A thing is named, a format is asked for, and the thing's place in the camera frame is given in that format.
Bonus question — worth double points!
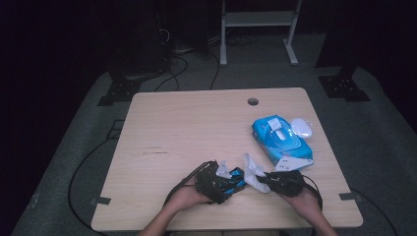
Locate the person's right hand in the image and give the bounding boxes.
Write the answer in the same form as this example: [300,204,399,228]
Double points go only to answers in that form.
[280,187,322,220]

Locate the white metal stand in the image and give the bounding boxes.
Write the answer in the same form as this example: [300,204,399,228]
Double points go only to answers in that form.
[219,0,303,68]

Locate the long black floor cable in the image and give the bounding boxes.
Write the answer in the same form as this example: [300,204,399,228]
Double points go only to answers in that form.
[67,137,116,235]

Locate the black tape strip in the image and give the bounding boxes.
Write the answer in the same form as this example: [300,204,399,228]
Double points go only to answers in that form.
[338,192,363,202]
[89,196,112,207]

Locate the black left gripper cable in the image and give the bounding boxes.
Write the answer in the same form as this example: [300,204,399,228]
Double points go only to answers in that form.
[162,160,211,207]

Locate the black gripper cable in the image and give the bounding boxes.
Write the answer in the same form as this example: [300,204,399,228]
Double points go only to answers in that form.
[301,183,325,211]
[162,160,211,207]

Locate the white wet wipe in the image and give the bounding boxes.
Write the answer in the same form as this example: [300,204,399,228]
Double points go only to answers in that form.
[243,152,271,194]

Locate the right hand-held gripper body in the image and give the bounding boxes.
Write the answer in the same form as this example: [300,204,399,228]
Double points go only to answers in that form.
[264,155,315,198]

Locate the person's left hand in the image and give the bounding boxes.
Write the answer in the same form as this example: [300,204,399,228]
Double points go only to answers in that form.
[165,186,211,214]

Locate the thin black floor cable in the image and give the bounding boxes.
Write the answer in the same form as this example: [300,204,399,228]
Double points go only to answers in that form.
[208,51,221,91]

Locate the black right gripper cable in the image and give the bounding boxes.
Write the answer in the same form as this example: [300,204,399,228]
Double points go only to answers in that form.
[301,183,325,211]

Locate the black floor cable loop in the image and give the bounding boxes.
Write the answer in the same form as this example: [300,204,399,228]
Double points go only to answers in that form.
[153,54,190,92]

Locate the blue toy car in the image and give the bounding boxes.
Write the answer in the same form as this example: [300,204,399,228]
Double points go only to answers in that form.
[215,166,247,198]

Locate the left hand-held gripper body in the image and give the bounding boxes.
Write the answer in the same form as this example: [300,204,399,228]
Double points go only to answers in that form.
[195,159,232,205]

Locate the blue wet wipes pack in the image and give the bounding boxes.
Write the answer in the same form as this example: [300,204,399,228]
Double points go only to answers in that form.
[251,114,315,170]

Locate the black stand base plate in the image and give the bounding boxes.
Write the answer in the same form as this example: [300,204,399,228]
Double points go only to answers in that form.
[318,74,372,102]
[96,78,143,107]

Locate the dark cabinet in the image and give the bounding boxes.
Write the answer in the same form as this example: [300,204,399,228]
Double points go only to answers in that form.
[106,0,173,78]

